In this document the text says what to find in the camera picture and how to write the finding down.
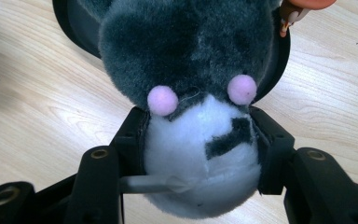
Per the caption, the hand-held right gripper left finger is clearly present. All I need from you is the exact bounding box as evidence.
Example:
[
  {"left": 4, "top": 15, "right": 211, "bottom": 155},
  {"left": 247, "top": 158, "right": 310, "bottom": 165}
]
[{"left": 63, "top": 106, "right": 151, "bottom": 224}]

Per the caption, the black and white plush keychain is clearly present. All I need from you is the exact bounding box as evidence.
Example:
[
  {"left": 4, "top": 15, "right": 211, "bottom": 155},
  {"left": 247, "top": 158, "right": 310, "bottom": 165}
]
[{"left": 97, "top": 0, "right": 283, "bottom": 219}]

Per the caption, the red orange keychain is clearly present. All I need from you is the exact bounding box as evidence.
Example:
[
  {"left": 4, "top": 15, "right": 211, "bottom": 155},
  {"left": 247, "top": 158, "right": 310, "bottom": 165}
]
[{"left": 278, "top": 0, "right": 337, "bottom": 38}]

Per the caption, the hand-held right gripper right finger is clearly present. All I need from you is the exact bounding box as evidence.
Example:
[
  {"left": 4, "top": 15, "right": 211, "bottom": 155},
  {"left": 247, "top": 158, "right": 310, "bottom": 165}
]
[{"left": 249, "top": 105, "right": 358, "bottom": 224}]

